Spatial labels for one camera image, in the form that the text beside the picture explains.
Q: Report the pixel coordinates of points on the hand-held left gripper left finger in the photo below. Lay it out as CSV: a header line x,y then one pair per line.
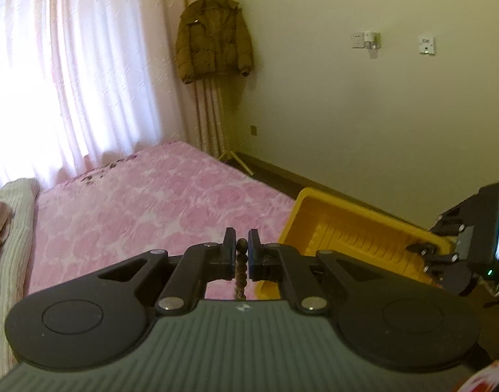
x,y
230,249

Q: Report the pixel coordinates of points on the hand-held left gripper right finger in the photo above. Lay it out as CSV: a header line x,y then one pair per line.
x,y
253,253

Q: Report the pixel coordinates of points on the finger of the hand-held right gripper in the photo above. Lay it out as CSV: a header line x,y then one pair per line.
x,y
431,255
447,221

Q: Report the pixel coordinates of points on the yellow plastic tray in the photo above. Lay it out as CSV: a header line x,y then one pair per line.
x,y
355,232

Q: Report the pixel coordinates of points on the dark wooden baseboard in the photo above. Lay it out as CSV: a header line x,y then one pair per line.
x,y
282,175

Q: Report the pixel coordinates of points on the pink rose-pattern blanket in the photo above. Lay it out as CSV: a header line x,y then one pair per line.
x,y
151,204

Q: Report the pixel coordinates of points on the yellow coat stand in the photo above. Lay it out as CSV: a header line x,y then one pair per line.
x,y
233,157

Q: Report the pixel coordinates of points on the red and white packet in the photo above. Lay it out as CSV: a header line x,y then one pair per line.
x,y
488,377

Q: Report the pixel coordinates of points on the beige striped curtain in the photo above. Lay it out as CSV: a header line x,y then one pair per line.
x,y
208,106

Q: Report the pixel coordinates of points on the white plug-in charger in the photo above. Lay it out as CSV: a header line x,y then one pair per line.
x,y
372,40

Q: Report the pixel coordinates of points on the brown padded jacket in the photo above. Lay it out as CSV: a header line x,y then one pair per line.
x,y
212,36

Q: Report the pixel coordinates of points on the striped green quilt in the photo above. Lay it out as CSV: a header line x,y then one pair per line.
x,y
17,277

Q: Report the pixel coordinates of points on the white sheer curtain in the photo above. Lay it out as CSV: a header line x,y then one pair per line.
x,y
78,69

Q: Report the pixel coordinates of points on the white wall switch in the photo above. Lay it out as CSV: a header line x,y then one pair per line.
x,y
426,45

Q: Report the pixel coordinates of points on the white wall socket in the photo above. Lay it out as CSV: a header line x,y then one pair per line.
x,y
358,40

